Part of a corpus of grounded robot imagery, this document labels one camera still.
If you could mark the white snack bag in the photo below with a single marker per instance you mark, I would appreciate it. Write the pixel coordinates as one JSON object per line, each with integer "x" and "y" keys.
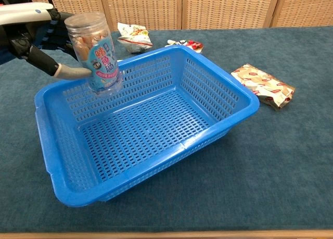
{"x": 135, "y": 39}

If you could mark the dark blue table mat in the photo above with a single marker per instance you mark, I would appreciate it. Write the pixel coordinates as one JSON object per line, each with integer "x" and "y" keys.
{"x": 260, "y": 158}

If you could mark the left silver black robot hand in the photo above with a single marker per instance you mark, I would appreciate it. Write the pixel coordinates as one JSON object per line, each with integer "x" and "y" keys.
{"x": 23, "y": 13}

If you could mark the red spouted drink pouch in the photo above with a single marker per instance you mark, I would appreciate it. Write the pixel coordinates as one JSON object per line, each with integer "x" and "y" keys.
{"x": 192, "y": 45}

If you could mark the beige snack bag red print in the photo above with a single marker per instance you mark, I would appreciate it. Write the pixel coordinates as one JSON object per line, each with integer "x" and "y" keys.
{"x": 262, "y": 86}

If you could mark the transparent jar with blue label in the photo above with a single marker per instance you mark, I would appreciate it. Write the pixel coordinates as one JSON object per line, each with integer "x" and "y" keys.
{"x": 93, "y": 51}

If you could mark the wicker folding screen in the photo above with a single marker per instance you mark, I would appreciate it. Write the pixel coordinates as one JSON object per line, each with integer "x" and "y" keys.
{"x": 221, "y": 7}

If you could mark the blue plastic basket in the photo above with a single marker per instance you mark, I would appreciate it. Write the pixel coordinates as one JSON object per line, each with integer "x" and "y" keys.
{"x": 145, "y": 124}

